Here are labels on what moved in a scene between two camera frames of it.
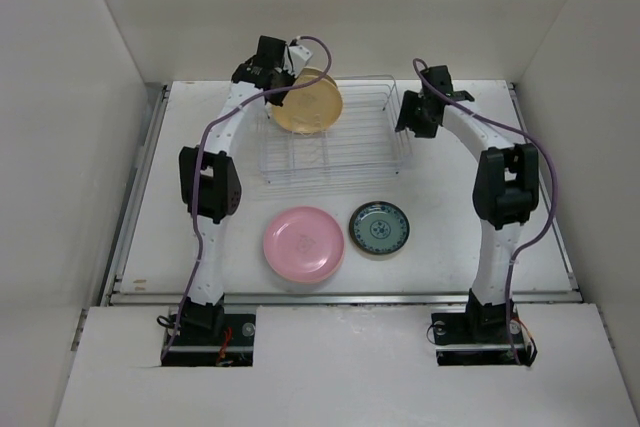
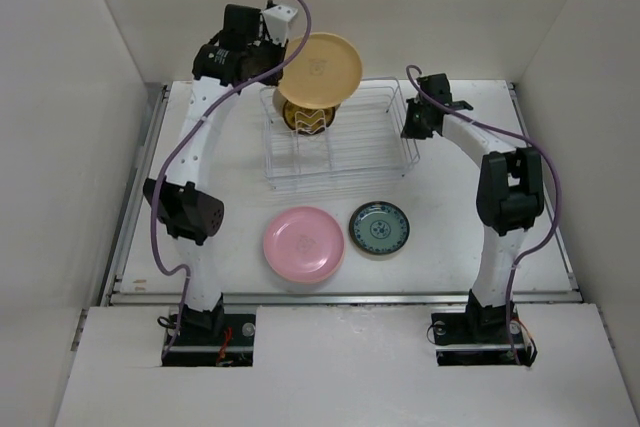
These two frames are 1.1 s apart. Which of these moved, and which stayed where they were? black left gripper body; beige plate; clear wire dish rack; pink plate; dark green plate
Moved: black left gripper body; beige plate
Stayed: pink plate; dark green plate; clear wire dish rack
